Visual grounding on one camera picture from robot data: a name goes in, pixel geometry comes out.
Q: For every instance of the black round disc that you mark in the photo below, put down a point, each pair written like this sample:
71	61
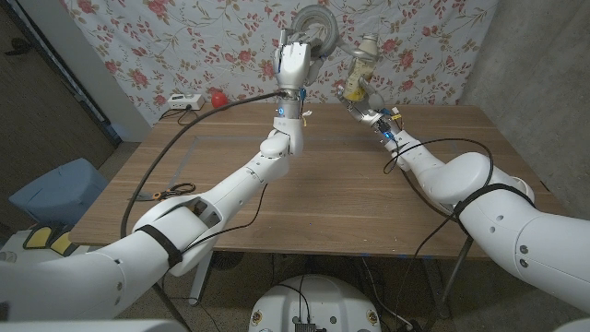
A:
228	259

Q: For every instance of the grey table leg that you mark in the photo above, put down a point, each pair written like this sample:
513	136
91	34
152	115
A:
435	288

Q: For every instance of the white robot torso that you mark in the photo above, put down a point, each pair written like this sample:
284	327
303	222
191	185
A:
318	304

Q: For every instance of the red ball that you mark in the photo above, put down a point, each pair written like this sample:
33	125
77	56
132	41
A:
219	99

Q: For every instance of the yellow black slipper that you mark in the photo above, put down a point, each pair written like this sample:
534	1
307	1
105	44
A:
38	236
64	243

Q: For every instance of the white table leg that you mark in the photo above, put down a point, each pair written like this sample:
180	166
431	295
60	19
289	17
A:
201	281

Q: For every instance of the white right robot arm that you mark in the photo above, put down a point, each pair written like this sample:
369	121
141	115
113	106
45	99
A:
498	207

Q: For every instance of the white power strip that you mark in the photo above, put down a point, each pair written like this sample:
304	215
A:
184	102

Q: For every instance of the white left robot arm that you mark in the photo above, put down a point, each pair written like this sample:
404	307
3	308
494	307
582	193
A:
152	240

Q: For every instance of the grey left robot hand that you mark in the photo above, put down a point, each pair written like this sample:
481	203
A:
292	64

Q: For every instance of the clear plastic bottle yellow label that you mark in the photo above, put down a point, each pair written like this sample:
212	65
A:
359	71

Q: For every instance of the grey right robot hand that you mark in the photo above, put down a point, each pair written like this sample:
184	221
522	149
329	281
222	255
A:
366	103

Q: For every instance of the grey duct tape roll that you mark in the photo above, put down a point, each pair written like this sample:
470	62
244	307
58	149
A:
318	27

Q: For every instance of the floral backdrop cloth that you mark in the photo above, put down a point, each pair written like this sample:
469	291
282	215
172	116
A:
207	46

